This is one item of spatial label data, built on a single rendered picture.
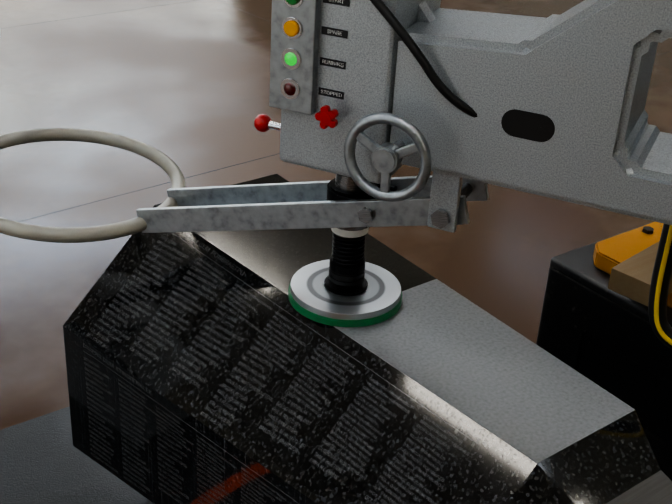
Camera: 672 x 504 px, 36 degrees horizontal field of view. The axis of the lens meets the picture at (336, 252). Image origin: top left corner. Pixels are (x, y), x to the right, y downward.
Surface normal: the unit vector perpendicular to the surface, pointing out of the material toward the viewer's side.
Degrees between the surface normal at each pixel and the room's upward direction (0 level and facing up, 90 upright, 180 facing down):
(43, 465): 0
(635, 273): 0
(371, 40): 90
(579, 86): 90
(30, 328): 0
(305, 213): 90
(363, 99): 90
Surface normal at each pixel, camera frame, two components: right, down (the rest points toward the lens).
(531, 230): 0.05, -0.88
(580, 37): -0.42, 0.41
